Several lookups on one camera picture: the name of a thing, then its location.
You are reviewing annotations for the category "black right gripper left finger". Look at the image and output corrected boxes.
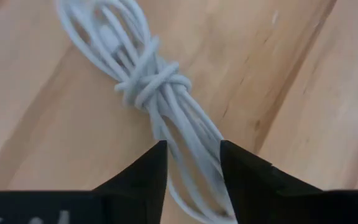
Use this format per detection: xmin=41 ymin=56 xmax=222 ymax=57
xmin=0 ymin=139 xmax=168 ymax=224

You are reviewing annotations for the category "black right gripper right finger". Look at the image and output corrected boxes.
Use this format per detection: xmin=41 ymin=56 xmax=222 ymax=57
xmin=219 ymin=139 xmax=358 ymax=224

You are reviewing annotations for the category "white USB-C cable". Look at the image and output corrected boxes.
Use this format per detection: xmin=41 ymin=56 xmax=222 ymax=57
xmin=54 ymin=0 xmax=239 ymax=224

